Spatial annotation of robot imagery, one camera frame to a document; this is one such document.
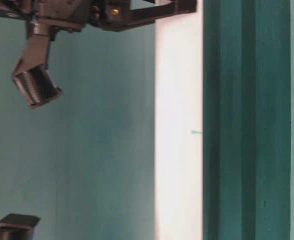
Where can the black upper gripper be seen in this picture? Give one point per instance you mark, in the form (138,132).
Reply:
(70,15)

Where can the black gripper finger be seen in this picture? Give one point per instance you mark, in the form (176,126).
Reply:
(150,14)

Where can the white wooden board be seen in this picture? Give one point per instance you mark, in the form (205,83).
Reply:
(178,168)

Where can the black upper wrist camera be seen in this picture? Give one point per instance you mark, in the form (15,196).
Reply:
(30,74)

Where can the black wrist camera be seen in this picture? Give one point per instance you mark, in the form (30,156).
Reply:
(30,74)
(18,226)

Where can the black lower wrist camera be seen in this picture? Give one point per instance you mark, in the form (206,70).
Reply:
(18,226)

